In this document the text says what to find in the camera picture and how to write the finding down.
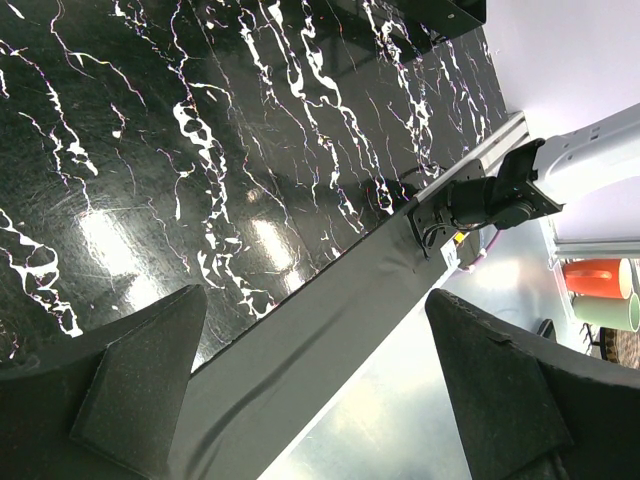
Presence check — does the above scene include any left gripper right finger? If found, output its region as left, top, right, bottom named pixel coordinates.
left=425, top=289, right=639, bottom=479

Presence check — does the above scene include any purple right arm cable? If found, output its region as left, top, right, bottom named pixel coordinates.
left=459, top=227, right=506, bottom=274

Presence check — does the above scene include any orange background mug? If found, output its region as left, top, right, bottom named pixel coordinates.
left=562, top=259, right=633, bottom=299

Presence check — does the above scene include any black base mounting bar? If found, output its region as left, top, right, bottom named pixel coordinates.
left=167, top=159, right=491, bottom=480

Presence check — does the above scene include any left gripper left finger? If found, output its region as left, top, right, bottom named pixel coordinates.
left=1, top=285, right=207, bottom=479

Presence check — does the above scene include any green background mug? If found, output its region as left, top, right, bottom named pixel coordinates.
left=572, top=293, right=639, bottom=332

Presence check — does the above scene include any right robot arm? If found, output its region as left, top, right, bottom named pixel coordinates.
left=408, top=105, right=639, bottom=254

